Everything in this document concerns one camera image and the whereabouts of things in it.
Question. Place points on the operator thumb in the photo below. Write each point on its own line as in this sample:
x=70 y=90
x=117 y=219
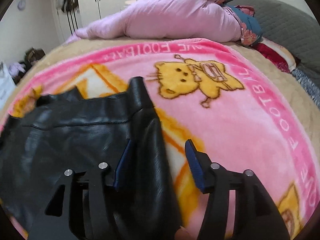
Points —
x=183 y=234

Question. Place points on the grey quilted headboard cover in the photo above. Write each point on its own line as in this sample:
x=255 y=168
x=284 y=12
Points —
x=292 y=28

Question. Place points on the blue white patterned cloth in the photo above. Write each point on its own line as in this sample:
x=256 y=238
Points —
x=308 y=85

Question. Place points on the red white folded blanket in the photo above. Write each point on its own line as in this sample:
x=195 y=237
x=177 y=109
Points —
x=281 y=57

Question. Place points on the dark bags on floor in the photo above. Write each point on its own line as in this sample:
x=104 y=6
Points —
x=18 y=69

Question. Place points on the pink quilted duvet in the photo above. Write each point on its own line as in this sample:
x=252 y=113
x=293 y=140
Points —
x=173 y=19

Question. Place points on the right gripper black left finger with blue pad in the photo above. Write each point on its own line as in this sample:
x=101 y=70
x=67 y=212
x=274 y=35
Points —
x=82 y=204

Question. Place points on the round wall clock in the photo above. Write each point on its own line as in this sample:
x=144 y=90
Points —
x=21 y=5

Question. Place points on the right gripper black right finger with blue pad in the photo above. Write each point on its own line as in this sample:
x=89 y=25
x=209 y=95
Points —
x=256 y=214

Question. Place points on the black leather jacket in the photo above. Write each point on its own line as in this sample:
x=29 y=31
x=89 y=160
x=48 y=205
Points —
x=66 y=131

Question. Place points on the teal floral pillow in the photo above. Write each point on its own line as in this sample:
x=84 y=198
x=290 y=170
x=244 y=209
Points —
x=251 y=31

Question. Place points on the pink cartoon bear blanket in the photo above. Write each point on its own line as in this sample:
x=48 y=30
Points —
x=209 y=93

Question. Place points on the white drawer cabinet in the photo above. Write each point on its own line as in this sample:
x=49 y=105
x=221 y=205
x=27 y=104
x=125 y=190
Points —
x=7 y=85

